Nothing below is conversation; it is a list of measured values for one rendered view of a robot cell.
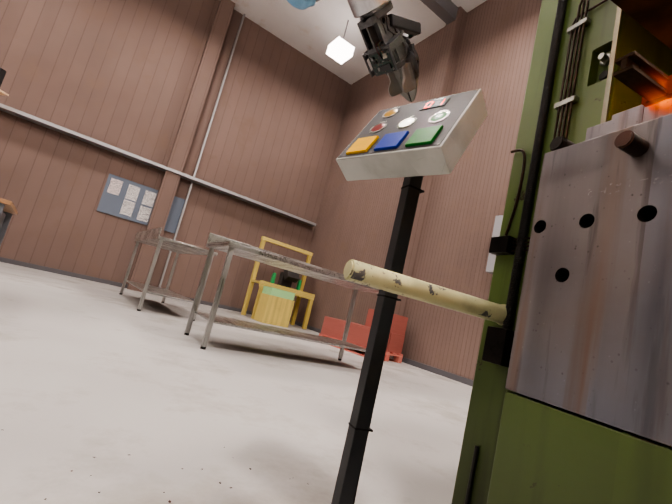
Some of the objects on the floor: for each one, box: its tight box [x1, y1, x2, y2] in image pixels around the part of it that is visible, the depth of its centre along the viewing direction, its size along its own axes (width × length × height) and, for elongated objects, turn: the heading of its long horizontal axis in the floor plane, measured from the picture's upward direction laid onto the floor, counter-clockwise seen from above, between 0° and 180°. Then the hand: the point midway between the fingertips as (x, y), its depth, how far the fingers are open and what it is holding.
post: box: [331, 176, 423, 504], centre depth 106 cm, size 4×4×108 cm
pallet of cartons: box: [319, 309, 408, 363], centre depth 622 cm, size 127×98×71 cm
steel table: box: [184, 233, 379, 361], centre depth 385 cm, size 71×186×98 cm, turn 0°
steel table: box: [119, 227, 218, 321], centre depth 555 cm, size 74×201×101 cm, turn 92°
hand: (411, 94), depth 92 cm, fingers closed
